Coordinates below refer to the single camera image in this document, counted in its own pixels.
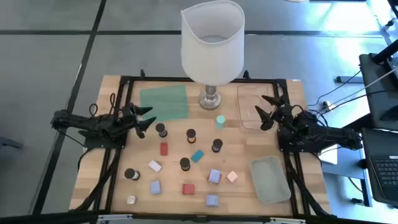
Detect white wall charger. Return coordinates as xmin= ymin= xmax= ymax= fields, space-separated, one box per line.
xmin=148 ymin=159 xmax=163 ymax=174

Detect grey chair leg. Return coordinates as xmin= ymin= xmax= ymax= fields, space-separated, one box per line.
xmin=0 ymin=136 xmax=24 ymax=150

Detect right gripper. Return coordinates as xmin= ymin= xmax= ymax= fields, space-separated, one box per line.
xmin=254 ymin=95 xmax=297 ymax=131

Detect lavender wall charger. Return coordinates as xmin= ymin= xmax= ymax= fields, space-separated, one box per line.
xmin=205 ymin=194 xmax=220 ymax=207
xmin=208 ymin=169 xmax=222 ymax=184
xmin=149 ymin=180 xmax=162 ymax=196

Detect purple sand hourglass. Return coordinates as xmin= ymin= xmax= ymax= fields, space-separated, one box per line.
xmin=211 ymin=138 xmax=224 ymax=154

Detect table lamp white shade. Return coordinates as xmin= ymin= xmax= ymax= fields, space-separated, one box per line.
xmin=180 ymin=0 xmax=246 ymax=111

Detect pink wall charger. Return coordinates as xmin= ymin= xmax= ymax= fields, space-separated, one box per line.
xmin=226 ymin=170 xmax=239 ymax=184

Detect white sand hourglass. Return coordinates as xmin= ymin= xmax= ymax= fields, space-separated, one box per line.
xmin=124 ymin=167 xmax=141 ymax=182

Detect white cable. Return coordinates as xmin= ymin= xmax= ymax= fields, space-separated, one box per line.
xmin=329 ymin=66 xmax=398 ymax=108

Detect blue sand hourglass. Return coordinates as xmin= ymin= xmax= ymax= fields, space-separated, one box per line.
xmin=155 ymin=123 xmax=169 ymax=138

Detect black crossbar silver brackets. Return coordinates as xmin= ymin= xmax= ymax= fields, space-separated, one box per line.
xmin=0 ymin=210 xmax=398 ymax=224

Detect black aluminium table frame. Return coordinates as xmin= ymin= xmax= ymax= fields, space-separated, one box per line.
xmin=70 ymin=68 xmax=338 ymax=218

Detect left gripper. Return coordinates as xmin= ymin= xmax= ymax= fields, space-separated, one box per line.
xmin=116 ymin=104 xmax=157 ymax=140

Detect black laptop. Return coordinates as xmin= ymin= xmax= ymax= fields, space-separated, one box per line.
xmin=361 ymin=126 xmax=398 ymax=207

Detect grey floor bracket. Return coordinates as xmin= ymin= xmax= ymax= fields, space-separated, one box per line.
xmin=335 ymin=75 xmax=365 ymax=84

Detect clear plastic bin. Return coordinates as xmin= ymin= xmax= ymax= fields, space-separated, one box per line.
xmin=236 ymin=83 xmax=276 ymax=131

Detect grey plastic bin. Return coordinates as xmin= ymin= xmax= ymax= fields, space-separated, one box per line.
xmin=250 ymin=155 xmax=292 ymax=205

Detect green flat mat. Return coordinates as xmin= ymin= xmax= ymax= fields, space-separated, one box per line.
xmin=139 ymin=84 xmax=190 ymax=123

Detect black desk top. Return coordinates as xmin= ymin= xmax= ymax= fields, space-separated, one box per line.
xmin=358 ymin=52 xmax=398 ymax=131

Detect teal wall charger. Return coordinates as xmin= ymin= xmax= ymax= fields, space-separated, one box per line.
xmin=190 ymin=149 xmax=205 ymax=164

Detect orange sand hourglass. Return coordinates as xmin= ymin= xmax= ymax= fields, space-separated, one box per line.
xmin=185 ymin=128 xmax=197 ymax=144

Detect black diagonal pole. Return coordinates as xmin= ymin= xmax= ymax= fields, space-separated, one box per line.
xmin=371 ymin=39 xmax=398 ymax=64

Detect grey desk base frame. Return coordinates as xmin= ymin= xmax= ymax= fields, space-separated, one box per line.
xmin=322 ymin=146 xmax=374 ymax=208

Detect red sand hourglass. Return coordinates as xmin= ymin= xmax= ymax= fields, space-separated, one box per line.
xmin=179 ymin=157 xmax=192 ymax=172

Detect white paper sheet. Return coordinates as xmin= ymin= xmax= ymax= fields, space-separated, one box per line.
xmin=318 ymin=144 xmax=339 ymax=166

